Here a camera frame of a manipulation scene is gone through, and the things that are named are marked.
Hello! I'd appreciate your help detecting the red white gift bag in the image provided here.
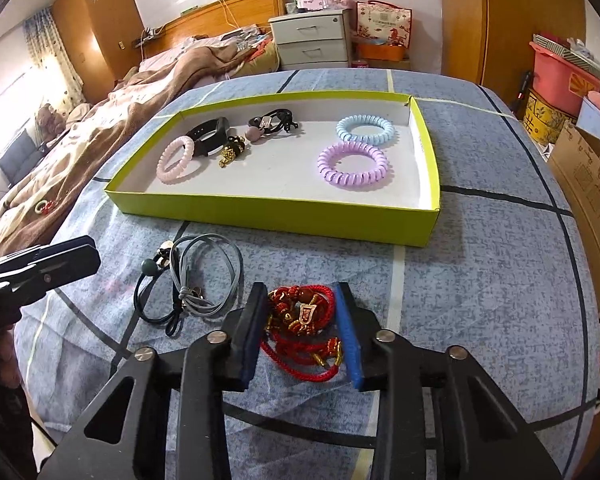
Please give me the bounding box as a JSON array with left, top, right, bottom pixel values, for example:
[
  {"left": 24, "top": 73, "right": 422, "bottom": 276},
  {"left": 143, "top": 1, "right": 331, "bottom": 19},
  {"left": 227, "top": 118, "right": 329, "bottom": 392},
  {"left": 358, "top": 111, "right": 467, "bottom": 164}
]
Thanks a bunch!
[{"left": 356, "top": 0, "right": 413, "bottom": 49}]

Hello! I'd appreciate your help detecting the pink spiral hair tie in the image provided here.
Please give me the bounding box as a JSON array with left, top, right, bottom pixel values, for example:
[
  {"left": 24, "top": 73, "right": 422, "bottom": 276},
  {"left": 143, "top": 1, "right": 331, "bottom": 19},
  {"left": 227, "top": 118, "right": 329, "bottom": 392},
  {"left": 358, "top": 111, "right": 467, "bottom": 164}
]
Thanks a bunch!
[{"left": 156, "top": 134, "right": 202, "bottom": 184}]

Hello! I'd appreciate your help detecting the green shallow cardboard tray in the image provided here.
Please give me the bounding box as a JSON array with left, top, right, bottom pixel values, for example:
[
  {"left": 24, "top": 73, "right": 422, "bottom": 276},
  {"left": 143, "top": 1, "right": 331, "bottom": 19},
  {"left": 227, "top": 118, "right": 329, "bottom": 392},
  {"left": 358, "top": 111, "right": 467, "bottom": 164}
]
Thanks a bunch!
[{"left": 105, "top": 90, "right": 441, "bottom": 247}]

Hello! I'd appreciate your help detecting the wooden headboard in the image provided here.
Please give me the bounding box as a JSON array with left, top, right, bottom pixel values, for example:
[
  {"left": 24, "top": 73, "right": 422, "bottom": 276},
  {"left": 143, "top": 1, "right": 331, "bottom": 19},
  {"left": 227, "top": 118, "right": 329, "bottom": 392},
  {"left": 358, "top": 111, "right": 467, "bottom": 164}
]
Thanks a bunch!
[{"left": 137, "top": 0, "right": 285, "bottom": 58}]

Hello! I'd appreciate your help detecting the large wooden wardrobe right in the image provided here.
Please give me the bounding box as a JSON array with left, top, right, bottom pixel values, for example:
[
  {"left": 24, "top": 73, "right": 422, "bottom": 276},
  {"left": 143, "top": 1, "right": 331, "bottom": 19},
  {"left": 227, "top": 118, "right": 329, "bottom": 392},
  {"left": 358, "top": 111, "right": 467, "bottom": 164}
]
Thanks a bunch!
[{"left": 442, "top": 0, "right": 586, "bottom": 104}]

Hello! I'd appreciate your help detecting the black fitness wristband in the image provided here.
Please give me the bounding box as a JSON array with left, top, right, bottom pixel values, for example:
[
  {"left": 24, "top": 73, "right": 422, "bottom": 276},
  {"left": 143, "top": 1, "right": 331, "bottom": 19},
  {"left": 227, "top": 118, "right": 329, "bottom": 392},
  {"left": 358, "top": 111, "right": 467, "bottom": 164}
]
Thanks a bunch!
[{"left": 185, "top": 117, "right": 230, "bottom": 157}]

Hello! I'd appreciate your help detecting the light blue storage box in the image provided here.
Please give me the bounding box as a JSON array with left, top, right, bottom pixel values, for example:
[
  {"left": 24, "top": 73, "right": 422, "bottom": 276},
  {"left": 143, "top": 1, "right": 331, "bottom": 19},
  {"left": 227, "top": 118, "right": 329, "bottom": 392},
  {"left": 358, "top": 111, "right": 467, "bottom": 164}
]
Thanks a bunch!
[{"left": 576, "top": 91, "right": 600, "bottom": 140}]

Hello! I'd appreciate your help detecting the purple spiral hair tie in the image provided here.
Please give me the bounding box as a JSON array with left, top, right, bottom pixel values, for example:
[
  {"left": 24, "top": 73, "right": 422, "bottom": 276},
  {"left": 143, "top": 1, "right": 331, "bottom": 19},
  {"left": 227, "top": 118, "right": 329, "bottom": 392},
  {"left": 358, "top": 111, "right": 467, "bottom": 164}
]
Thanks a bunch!
[{"left": 315, "top": 140, "right": 390, "bottom": 189}]

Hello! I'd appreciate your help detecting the orange box under bag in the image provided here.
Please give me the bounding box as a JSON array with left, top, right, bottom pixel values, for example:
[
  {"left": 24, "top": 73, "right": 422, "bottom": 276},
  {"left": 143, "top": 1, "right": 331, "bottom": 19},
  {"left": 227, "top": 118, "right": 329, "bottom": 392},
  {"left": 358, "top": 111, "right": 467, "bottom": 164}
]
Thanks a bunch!
[{"left": 356, "top": 44, "right": 407, "bottom": 62}]

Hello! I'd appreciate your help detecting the left human hand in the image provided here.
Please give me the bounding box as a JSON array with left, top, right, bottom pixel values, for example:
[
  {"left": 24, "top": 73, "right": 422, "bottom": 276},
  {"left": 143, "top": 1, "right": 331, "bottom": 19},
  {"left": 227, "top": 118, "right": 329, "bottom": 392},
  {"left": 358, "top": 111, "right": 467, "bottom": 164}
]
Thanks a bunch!
[{"left": 0, "top": 325, "right": 21, "bottom": 389}]

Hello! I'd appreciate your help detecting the red cord gold bracelet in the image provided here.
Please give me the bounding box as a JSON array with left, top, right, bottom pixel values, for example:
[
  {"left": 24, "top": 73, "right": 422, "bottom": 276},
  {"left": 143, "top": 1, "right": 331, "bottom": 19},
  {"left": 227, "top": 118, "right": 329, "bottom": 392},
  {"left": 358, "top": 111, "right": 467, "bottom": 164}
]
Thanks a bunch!
[{"left": 258, "top": 284, "right": 346, "bottom": 385}]

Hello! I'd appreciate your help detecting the blue plaid table cloth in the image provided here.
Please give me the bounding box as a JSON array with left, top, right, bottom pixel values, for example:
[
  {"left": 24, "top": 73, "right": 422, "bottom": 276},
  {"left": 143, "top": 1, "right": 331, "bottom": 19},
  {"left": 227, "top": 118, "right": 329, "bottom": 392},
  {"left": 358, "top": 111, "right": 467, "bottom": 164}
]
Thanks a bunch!
[{"left": 15, "top": 70, "right": 598, "bottom": 478}]

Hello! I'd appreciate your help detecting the brown cardboard box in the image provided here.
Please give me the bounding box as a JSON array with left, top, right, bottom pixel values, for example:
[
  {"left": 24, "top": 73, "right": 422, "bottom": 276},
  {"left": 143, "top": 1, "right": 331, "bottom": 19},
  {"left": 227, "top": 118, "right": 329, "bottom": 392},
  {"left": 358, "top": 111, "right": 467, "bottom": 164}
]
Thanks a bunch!
[{"left": 548, "top": 122, "right": 600, "bottom": 308}]

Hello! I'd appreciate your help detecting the floral curtain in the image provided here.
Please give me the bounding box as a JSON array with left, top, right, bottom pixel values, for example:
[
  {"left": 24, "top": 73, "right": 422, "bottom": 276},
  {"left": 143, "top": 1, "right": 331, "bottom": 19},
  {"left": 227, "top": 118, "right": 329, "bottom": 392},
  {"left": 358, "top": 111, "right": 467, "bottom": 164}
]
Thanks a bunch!
[{"left": 23, "top": 6, "right": 85, "bottom": 116}]

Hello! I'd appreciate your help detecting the white three-drawer cabinet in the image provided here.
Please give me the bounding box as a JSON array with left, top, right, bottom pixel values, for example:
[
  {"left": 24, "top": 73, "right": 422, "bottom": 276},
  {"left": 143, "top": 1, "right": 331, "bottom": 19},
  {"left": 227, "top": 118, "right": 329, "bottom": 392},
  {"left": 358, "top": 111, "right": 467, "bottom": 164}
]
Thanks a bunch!
[{"left": 268, "top": 10, "right": 352, "bottom": 70}]

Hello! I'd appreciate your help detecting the tall wooden wardrobe left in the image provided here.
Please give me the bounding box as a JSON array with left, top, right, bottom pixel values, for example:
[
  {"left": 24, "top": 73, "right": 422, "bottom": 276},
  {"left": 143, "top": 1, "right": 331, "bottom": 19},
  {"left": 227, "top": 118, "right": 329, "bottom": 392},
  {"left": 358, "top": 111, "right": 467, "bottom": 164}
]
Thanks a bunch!
[{"left": 52, "top": 0, "right": 143, "bottom": 104}]

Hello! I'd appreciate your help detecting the light blue spiral hair tie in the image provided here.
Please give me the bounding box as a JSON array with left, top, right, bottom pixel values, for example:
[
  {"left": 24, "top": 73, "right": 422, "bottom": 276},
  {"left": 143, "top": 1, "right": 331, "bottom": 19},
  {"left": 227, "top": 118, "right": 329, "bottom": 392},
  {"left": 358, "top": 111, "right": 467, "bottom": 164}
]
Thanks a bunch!
[{"left": 334, "top": 112, "right": 398, "bottom": 148}]

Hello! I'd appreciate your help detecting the black hair tie pink bead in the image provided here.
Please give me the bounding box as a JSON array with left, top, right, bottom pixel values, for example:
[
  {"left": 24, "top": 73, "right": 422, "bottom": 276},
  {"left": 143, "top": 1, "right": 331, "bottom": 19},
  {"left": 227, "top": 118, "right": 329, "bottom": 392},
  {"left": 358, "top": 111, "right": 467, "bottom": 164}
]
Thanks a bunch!
[{"left": 245, "top": 108, "right": 299, "bottom": 142}]

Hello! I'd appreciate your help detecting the bed with brown blanket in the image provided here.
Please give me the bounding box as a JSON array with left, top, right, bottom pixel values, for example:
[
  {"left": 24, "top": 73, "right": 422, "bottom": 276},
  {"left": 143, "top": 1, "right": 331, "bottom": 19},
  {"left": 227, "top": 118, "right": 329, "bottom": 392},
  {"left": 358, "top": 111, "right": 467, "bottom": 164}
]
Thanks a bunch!
[{"left": 0, "top": 25, "right": 280, "bottom": 257}]

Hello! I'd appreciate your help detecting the yellow patterned box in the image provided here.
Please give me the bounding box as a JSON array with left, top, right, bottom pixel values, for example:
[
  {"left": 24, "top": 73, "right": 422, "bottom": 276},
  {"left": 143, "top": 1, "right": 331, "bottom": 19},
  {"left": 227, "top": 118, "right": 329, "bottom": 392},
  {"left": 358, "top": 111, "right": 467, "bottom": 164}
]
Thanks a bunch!
[{"left": 522, "top": 89, "right": 577, "bottom": 146}]

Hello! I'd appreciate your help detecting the pink plastic bin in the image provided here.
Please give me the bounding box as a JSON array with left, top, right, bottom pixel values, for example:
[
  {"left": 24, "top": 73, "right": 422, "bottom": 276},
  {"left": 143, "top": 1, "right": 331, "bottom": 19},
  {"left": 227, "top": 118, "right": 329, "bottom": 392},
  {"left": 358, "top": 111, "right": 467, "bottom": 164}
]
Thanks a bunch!
[{"left": 529, "top": 41, "right": 600, "bottom": 116}]

